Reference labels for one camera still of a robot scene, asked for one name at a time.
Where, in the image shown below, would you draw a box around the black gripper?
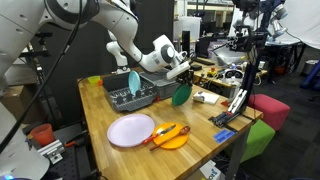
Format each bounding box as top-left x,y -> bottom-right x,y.
175,68 -> 195,90

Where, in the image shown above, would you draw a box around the dark green plate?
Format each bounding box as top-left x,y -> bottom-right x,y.
171,83 -> 193,107

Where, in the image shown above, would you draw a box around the light blue plate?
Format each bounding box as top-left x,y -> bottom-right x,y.
128,70 -> 142,97

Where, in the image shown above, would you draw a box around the orange plate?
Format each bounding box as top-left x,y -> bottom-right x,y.
152,122 -> 190,150

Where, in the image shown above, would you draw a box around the large lilac plate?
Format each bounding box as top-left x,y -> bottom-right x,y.
106,113 -> 156,148

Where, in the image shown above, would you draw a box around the black power adapter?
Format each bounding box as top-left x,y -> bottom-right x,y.
190,63 -> 203,72

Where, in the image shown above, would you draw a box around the small white box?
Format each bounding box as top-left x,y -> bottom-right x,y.
192,90 -> 220,106

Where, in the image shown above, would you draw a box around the grey plastic bin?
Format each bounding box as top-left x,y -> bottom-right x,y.
139,70 -> 184,100

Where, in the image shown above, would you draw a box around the wooden background desk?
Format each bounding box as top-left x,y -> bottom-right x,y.
160,59 -> 269,90

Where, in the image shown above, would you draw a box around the colourful toy figure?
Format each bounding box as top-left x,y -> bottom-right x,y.
206,66 -> 218,78

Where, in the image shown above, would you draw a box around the black keyboard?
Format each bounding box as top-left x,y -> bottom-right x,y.
193,56 -> 216,66

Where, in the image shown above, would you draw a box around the black computer monitor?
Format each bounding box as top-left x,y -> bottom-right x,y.
181,30 -> 192,54

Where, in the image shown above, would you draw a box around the wooden spoon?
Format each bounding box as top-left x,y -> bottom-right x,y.
149,125 -> 191,152

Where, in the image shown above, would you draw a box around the white round device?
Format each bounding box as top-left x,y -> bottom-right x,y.
222,68 -> 245,84

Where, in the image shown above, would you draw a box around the clear plastic tub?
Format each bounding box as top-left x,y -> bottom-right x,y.
209,41 -> 246,67

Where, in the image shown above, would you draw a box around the white plastic container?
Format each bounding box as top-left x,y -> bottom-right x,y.
173,15 -> 202,43

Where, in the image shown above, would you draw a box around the blue tape patch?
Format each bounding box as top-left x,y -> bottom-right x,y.
213,129 -> 236,144

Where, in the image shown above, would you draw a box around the pink cube stool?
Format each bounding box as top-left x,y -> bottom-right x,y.
248,93 -> 291,132

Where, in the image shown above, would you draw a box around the grey table leg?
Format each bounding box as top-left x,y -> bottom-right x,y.
225,128 -> 251,180

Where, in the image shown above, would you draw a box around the white blue printed box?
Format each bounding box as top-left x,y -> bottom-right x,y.
199,159 -> 223,180

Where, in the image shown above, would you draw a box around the green cube stool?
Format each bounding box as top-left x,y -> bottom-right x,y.
239,119 -> 276,164

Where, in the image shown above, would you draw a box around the yellow green cup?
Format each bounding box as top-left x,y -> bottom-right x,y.
87,75 -> 102,85

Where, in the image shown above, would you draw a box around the black backdrop curtain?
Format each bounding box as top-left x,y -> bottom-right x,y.
13,0 -> 175,128

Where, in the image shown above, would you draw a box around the grey trash can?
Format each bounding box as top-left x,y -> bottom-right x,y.
301,59 -> 320,77

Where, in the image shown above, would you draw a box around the white fabric sheet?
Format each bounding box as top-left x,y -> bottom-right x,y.
283,0 -> 320,51

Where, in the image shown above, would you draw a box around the black perforated workbench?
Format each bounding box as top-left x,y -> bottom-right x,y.
29,123 -> 99,180

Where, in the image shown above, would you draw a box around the red cup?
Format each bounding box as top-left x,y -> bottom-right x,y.
30,123 -> 55,147

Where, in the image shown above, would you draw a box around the cardboard box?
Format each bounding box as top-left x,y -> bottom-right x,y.
0,87 -> 34,124

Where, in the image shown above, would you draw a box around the white domed device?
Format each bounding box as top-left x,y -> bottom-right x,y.
0,101 -> 51,180

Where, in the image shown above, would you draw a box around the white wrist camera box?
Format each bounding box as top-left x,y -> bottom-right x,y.
165,61 -> 191,80

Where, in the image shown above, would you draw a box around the black clamped camera stand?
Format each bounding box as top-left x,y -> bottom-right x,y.
209,24 -> 268,129

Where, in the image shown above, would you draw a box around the grey wire dish drainer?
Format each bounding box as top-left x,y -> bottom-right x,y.
102,71 -> 160,113

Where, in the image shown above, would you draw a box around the red handled knife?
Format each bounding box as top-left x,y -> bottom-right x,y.
142,124 -> 177,145

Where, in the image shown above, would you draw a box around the orange handled black tool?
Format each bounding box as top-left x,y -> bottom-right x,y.
64,129 -> 89,148

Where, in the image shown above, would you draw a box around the blue metal frame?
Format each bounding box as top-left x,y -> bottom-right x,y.
299,61 -> 320,92

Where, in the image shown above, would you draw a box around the black camera on tripod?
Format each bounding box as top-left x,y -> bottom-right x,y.
19,31 -> 64,128

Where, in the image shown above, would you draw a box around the aluminium bracket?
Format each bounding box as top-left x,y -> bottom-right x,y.
37,139 -> 66,165

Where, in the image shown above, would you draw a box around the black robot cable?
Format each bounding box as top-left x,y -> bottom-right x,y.
0,0 -> 84,151

